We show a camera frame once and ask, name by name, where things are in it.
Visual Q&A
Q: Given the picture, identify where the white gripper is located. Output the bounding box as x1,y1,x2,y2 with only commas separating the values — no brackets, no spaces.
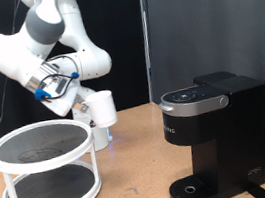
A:
35,70,92,121

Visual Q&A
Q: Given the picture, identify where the white mug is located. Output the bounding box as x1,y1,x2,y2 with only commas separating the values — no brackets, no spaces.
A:
80,89,121,132

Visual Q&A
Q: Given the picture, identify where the silver-handled Keurig lid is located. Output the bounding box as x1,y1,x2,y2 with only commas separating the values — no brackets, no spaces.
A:
156,80,233,123

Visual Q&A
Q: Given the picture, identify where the black Keurig coffee machine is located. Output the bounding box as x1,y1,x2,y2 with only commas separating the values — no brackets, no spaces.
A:
151,64,265,198

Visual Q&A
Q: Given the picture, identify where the white two-tier turntable stand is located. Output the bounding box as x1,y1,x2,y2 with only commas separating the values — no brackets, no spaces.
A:
0,113,106,198

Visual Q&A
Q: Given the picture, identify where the black tape strip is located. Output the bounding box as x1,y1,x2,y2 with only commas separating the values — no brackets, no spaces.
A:
246,183,265,198

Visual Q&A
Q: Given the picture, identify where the blue cable clip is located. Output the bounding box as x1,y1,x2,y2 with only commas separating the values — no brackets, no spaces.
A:
70,70,81,80

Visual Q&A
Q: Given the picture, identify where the thin black camera cable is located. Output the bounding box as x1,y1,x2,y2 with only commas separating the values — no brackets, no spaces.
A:
33,51,84,103

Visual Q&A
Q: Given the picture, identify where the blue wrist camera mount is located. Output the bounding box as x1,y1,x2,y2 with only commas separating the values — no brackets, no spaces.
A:
33,86,52,102

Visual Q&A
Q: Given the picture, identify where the grey metal frame pole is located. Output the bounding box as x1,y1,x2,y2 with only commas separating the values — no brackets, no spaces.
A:
133,0,165,104

